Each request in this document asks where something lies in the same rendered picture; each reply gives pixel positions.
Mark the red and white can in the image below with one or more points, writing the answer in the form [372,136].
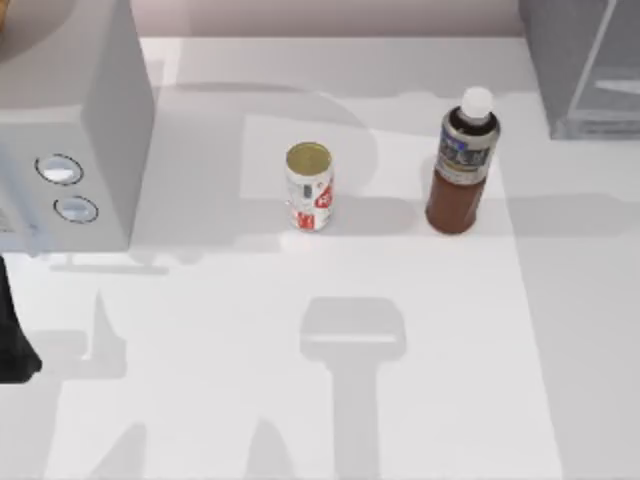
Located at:
[309,192]

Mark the brown bottle with white cap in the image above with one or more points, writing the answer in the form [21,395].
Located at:
[460,170]

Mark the round microwave knob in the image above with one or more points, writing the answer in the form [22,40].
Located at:
[76,209]
[59,169]

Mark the pale microwave oven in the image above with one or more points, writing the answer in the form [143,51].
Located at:
[75,100]

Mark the grey cabinet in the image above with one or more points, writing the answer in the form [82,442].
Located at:
[585,65]

